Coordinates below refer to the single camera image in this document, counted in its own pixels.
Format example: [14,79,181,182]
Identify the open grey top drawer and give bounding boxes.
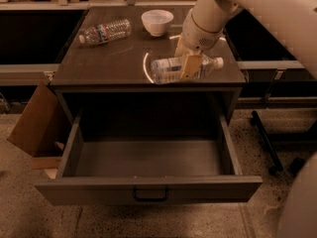
[35,109,263,205]

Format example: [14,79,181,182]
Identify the clear plastic water bottle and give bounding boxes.
[78,19,132,46]

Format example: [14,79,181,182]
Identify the brown cardboard box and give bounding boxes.
[8,83,71,157]

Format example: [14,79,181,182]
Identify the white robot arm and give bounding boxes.
[175,0,317,77]

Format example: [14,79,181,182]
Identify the white bowl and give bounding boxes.
[141,9,173,37]

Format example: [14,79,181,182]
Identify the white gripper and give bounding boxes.
[174,9,222,80]

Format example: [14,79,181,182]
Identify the wooden board pieces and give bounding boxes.
[31,142,65,179]

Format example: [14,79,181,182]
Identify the black rolling stand base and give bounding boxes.
[250,111,317,176]

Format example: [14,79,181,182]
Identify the black drawer handle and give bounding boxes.
[133,189,168,202]

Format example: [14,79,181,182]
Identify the grey cabinet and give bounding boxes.
[52,6,246,118]

